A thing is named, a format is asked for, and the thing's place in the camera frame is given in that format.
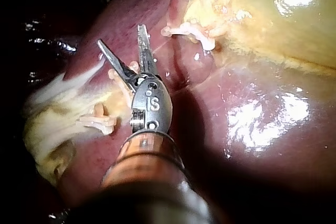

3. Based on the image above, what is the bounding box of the right arm instrument jaw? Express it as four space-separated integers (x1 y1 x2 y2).
97 39 142 90
137 24 159 74

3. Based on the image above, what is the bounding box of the right arm instrument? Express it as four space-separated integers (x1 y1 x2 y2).
130 72 174 134

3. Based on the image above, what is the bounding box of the thin tube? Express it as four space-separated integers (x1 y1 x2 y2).
118 78 133 104

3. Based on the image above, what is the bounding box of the white clip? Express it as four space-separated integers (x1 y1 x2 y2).
108 60 140 80
75 102 118 135
193 24 227 51
160 22 195 38

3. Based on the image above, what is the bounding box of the pale fatty tissue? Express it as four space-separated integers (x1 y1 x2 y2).
20 58 132 184

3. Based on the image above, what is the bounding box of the dark red liver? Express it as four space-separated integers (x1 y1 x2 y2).
34 0 336 224

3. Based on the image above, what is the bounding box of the gallbladder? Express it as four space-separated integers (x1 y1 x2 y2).
181 0 336 76

